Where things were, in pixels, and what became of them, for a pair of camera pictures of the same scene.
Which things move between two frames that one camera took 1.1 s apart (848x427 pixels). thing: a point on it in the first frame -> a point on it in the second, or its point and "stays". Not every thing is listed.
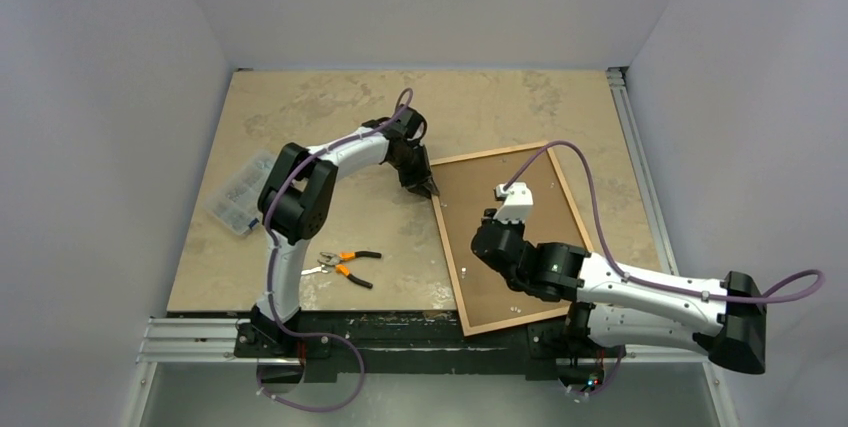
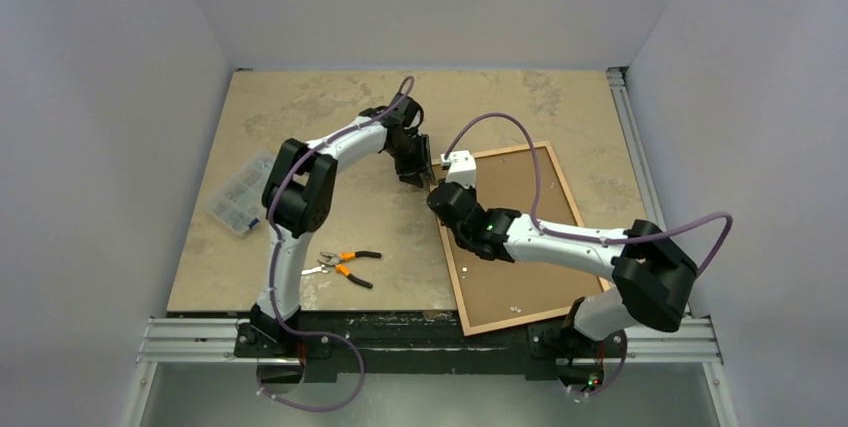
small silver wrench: [318, 269] stays
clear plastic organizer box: [236, 201] stays
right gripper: [490, 220] -> [444, 197]
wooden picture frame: [487, 298] stays
